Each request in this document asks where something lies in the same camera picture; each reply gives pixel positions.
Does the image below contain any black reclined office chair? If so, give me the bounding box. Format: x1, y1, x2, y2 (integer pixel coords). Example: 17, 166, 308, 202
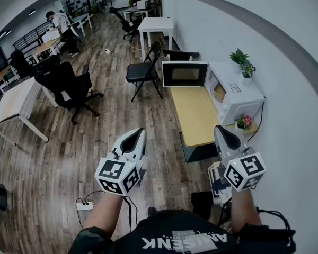
110, 7, 143, 42

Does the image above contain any black pack with cables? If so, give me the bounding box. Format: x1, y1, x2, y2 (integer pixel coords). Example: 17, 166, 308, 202
237, 207, 297, 254

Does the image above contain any white plastic equipment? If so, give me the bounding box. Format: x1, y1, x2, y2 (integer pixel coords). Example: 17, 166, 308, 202
207, 161, 233, 205

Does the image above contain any person's left forearm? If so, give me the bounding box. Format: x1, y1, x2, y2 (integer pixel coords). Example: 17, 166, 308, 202
83, 192, 124, 238

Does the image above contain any long white table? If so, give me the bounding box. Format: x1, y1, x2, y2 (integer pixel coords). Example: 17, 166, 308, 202
122, 4, 162, 21

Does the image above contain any white bench table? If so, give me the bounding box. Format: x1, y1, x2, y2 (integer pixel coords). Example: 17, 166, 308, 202
68, 12, 93, 37

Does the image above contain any white square table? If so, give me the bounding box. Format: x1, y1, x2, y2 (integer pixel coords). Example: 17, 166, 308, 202
137, 16, 174, 62

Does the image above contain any person's black printed shirt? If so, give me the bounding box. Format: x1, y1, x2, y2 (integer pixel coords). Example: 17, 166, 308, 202
68, 209, 244, 254

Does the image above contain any green plant in white pot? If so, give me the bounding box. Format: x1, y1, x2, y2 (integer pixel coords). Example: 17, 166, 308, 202
229, 48, 250, 74

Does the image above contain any white box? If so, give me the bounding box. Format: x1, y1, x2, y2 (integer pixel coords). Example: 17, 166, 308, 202
41, 30, 61, 43

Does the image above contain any white power strip with black cables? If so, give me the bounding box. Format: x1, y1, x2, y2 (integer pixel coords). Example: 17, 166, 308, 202
75, 190, 107, 229

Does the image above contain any pink flower plant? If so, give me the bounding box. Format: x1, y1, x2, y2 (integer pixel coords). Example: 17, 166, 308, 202
234, 114, 253, 131

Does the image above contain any white table with patterned top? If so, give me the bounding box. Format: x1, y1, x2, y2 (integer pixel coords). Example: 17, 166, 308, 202
0, 77, 58, 143

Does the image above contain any black folding chair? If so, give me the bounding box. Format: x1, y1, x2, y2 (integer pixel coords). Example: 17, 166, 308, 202
126, 40, 164, 102

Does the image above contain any black metal railing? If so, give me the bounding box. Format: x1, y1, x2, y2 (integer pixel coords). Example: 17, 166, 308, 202
12, 20, 54, 50

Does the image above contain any light wooden low table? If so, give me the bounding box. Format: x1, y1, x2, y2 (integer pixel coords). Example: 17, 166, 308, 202
169, 86, 259, 148

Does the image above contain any white microwave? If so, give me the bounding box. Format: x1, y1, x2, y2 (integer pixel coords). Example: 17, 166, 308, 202
161, 60, 266, 126

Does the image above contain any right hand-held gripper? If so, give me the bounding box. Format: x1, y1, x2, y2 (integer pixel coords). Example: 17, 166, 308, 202
214, 125, 267, 192

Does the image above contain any thin black cable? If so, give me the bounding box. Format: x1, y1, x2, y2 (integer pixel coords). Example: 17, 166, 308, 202
247, 101, 265, 143

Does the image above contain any white power strip with white cable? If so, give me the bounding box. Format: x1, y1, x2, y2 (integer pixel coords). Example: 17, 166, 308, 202
103, 43, 144, 56

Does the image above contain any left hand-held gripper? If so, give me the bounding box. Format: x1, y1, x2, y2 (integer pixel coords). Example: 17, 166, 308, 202
94, 127, 148, 197

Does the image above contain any person's right forearm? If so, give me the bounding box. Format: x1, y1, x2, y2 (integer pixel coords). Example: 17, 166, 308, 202
229, 188, 262, 234

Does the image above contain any black chair with patterned cushion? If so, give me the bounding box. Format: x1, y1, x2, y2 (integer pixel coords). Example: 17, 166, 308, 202
161, 49, 201, 62

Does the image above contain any purple flower plant white pot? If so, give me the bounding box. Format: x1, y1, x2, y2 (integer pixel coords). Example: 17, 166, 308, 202
240, 60, 257, 86

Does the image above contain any wooden top table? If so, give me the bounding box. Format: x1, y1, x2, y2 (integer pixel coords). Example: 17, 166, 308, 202
31, 37, 63, 64
0, 65, 21, 103

